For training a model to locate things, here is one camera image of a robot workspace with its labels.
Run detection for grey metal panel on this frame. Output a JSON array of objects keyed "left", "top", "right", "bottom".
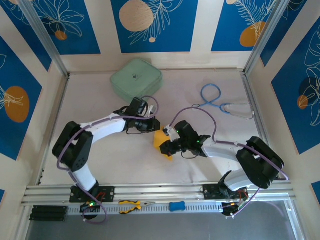
[{"left": 24, "top": 199, "right": 307, "bottom": 240}]

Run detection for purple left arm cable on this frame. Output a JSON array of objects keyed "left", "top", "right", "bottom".
[{"left": 57, "top": 95, "right": 161, "bottom": 225}]

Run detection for blue bone shaped block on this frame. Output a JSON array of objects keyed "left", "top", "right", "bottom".
[{"left": 168, "top": 201, "right": 186, "bottom": 212}]

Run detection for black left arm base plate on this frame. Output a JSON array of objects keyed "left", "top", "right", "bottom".
[{"left": 69, "top": 185, "right": 116, "bottom": 203}]

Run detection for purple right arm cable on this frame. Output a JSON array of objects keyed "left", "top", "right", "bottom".
[{"left": 169, "top": 107, "right": 290, "bottom": 218}]

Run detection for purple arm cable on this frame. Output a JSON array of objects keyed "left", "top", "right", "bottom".
[
  {"left": 169, "top": 107, "right": 290, "bottom": 218},
  {"left": 57, "top": 95, "right": 161, "bottom": 225}
]

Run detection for grey slotted cable duct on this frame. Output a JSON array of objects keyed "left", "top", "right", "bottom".
[{"left": 66, "top": 201, "right": 226, "bottom": 216}]

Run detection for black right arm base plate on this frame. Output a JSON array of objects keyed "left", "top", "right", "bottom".
[{"left": 202, "top": 183, "right": 249, "bottom": 201}]

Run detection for circuit board with orange wires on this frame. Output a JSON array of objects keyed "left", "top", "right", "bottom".
[{"left": 221, "top": 199, "right": 248, "bottom": 216}]

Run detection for blue stethoscope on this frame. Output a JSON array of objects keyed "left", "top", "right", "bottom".
[{"left": 191, "top": 83, "right": 256, "bottom": 121}]

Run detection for black stacked bars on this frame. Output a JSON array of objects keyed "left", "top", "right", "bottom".
[{"left": 29, "top": 205, "right": 69, "bottom": 222}]

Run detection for aluminium side rail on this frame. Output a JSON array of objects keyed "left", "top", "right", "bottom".
[
  {"left": 37, "top": 74, "right": 71, "bottom": 186},
  {"left": 241, "top": 71, "right": 280, "bottom": 181}
]

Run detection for aluminium frame post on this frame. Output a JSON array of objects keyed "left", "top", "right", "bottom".
[
  {"left": 242, "top": 0, "right": 288, "bottom": 76},
  {"left": 17, "top": 0, "right": 71, "bottom": 78}
]

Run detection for circuit board with green light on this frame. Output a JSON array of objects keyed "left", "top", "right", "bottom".
[{"left": 79, "top": 201, "right": 101, "bottom": 214}]

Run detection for mint green zip case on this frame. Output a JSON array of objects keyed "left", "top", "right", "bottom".
[{"left": 110, "top": 58, "right": 164, "bottom": 103}]

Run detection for yellow handled pliers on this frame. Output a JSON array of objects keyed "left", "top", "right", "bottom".
[{"left": 118, "top": 199, "right": 156, "bottom": 215}]

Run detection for long aluminium base rail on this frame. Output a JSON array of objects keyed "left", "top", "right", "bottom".
[{"left": 21, "top": 180, "right": 297, "bottom": 208}]

